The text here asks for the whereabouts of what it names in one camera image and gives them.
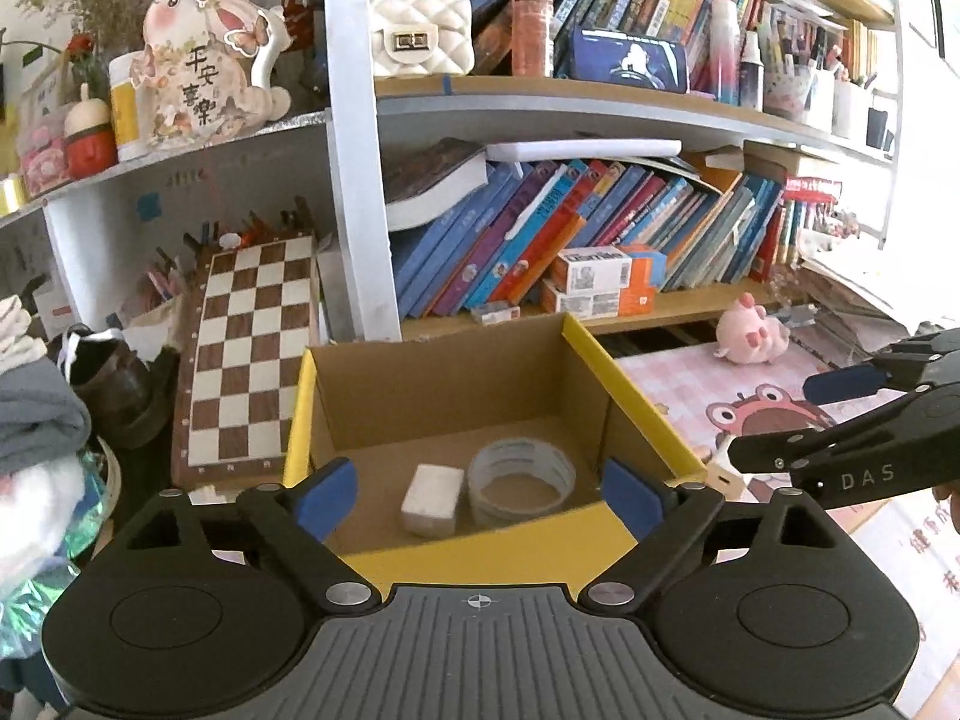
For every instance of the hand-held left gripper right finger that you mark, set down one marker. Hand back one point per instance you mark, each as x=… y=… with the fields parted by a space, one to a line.
x=626 y=495

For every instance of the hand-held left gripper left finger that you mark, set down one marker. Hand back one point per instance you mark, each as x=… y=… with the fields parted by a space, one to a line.
x=330 y=491

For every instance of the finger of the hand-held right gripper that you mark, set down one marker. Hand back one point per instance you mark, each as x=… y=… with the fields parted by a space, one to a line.
x=840 y=384
x=787 y=454

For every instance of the pink pig plush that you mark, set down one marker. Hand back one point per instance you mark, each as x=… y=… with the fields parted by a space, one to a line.
x=746 y=334

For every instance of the yellow cardboard box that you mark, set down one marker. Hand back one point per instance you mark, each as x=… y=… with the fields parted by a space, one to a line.
x=450 y=390

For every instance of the stack of papers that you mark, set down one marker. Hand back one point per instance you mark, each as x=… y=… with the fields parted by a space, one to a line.
x=855 y=292

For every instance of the white eraser block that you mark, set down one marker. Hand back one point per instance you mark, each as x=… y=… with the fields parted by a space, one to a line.
x=433 y=499

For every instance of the clear tape roll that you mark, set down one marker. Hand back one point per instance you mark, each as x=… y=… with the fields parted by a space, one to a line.
x=525 y=454

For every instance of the pink printed desk mat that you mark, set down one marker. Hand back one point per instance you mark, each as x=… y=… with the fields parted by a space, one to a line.
x=675 y=390

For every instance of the wooden chessboard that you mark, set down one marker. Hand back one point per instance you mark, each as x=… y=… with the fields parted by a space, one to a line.
x=247 y=360

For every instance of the row of red books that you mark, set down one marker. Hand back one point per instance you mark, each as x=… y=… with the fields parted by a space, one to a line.
x=799 y=217

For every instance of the orange white carton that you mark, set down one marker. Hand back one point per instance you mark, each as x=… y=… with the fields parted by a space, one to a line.
x=592 y=304
x=600 y=268

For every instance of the small grey orange carton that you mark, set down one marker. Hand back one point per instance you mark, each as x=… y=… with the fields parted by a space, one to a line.
x=495 y=313

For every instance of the brown leather bag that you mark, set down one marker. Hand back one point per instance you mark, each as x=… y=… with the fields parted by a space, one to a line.
x=112 y=390

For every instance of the small black device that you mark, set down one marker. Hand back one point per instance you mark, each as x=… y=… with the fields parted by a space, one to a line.
x=881 y=131

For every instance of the row of leaning books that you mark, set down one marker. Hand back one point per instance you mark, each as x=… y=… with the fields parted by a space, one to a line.
x=525 y=240

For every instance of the white storage holder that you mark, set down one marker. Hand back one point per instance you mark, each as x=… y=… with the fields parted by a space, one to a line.
x=851 y=109

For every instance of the bundle of coloured pencils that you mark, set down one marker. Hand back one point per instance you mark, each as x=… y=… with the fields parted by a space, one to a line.
x=292 y=214

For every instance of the dotted pen cup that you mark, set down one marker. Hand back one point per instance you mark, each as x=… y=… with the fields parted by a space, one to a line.
x=787 y=97

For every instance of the iridescent plastic bag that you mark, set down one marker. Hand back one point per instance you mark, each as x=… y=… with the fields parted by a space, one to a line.
x=37 y=540

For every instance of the grey folded clothes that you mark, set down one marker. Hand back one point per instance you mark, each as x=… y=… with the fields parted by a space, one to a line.
x=37 y=420

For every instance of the dark spray bottle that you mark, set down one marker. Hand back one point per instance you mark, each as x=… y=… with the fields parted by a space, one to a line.
x=751 y=75

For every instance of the thick dark-cover book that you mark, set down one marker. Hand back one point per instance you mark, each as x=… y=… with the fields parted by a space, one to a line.
x=427 y=180

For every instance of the white bookshelf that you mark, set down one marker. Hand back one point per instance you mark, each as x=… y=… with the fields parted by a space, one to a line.
x=352 y=165

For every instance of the row of yellow books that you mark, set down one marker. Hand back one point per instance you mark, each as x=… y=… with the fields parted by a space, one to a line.
x=862 y=49

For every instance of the white flat panel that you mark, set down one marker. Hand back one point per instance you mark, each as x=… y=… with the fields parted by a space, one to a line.
x=585 y=150

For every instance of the white gloves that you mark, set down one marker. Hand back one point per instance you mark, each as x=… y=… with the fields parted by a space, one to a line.
x=19 y=334

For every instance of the pink blue gradient bottle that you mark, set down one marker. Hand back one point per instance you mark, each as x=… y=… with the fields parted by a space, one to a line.
x=725 y=52

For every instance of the blue printed case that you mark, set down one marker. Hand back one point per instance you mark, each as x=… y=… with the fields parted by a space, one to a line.
x=630 y=60

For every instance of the red white doll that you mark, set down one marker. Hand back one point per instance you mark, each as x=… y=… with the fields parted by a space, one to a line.
x=90 y=142

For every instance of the white yellow canister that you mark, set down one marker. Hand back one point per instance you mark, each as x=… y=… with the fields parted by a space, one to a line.
x=127 y=112

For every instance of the gold ribbon roll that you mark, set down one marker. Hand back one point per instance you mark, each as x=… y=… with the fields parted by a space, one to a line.
x=11 y=195

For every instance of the pink gift box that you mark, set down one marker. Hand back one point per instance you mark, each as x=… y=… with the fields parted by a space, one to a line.
x=41 y=161

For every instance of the rabbit ornament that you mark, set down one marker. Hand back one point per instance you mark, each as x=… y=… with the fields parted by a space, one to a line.
x=199 y=67

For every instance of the white quilted handbag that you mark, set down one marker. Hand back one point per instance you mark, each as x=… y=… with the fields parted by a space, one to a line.
x=420 y=30

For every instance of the pink pump bottle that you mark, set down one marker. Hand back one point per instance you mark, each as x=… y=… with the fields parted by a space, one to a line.
x=531 y=22

